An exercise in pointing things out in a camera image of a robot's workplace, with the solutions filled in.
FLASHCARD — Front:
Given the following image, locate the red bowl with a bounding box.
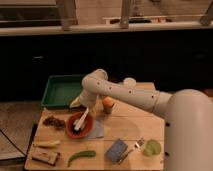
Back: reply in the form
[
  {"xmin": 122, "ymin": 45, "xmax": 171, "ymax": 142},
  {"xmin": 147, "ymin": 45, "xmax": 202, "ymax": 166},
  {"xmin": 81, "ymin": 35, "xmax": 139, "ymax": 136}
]
[{"xmin": 65, "ymin": 111, "xmax": 95, "ymax": 139}]

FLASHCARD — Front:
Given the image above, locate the green chili pepper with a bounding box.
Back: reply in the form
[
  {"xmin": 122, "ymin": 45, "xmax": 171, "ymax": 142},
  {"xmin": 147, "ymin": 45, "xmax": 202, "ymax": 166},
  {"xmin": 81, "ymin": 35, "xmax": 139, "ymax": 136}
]
[{"xmin": 67, "ymin": 150, "xmax": 96, "ymax": 167}]

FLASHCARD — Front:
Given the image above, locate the silver fork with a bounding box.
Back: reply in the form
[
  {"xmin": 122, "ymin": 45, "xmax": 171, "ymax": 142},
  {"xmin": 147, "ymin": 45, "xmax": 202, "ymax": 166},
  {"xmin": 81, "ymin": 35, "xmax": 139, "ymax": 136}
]
[{"xmin": 117, "ymin": 138, "xmax": 145, "ymax": 164}]

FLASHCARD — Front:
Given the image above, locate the black brush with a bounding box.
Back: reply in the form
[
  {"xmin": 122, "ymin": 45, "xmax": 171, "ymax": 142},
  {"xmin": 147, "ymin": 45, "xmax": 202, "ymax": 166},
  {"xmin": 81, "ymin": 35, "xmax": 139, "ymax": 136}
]
[{"xmin": 71, "ymin": 124, "xmax": 85, "ymax": 134}]

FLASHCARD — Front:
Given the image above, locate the green cup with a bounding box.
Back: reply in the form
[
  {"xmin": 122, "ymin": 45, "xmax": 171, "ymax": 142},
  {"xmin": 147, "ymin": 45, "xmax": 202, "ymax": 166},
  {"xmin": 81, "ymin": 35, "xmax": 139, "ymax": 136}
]
[{"xmin": 143, "ymin": 139, "xmax": 161, "ymax": 157}]

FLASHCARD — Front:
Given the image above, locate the yellow banana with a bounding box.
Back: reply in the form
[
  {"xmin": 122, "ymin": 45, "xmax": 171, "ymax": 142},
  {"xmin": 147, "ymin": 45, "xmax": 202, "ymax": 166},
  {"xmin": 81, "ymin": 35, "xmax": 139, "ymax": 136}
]
[{"xmin": 33, "ymin": 141, "xmax": 61, "ymax": 148}]

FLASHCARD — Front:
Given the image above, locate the brown rectangular block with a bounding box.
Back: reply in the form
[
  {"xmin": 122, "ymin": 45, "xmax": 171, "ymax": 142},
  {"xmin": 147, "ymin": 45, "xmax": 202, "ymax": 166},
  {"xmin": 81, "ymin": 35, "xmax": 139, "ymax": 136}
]
[{"xmin": 32, "ymin": 148, "xmax": 60, "ymax": 166}]

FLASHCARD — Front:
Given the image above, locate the light blue cloth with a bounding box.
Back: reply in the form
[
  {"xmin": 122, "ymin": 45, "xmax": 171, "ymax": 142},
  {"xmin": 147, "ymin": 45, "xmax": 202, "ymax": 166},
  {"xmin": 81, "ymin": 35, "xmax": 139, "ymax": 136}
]
[{"xmin": 88, "ymin": 120, "xmax": 104, "ymax": 139}]

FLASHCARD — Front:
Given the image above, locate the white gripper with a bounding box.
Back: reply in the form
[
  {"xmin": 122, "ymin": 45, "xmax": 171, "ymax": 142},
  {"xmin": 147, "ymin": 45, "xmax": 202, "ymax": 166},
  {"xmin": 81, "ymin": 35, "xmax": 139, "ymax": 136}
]
[{"xmin": 75, "ymin": 90, "xmax": 97, "ymax": 131}]

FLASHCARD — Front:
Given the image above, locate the blue sponge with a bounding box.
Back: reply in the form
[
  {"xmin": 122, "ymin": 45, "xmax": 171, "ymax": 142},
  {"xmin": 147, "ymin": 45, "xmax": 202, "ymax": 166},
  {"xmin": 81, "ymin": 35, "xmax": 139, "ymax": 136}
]
[{"xmin": 105, "ymin": 139, "xmax": 127, "ymax": 164}]

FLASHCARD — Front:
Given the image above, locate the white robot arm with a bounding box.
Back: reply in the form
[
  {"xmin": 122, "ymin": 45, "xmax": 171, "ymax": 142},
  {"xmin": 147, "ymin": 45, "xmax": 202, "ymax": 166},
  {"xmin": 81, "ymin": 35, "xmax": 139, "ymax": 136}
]
[{"xmin": 79, "ymin": 69, "xmax": 213, "ymax": 171}]

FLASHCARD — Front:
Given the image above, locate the green plastic tray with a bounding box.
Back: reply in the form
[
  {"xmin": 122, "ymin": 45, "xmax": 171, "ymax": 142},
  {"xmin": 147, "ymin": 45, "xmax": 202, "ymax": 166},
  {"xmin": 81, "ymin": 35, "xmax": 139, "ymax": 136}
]
[{"xmin": 41, "ymin": 75, "xmax": 83, "ymax": 109}]

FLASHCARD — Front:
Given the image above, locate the brown grape bunch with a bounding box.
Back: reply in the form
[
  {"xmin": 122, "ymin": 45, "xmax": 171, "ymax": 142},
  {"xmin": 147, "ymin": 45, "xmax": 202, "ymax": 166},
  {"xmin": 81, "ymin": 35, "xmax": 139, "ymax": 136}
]
[{"xmin": 43, "ymin": 116, "xmax": 65, "ymax": 130}]

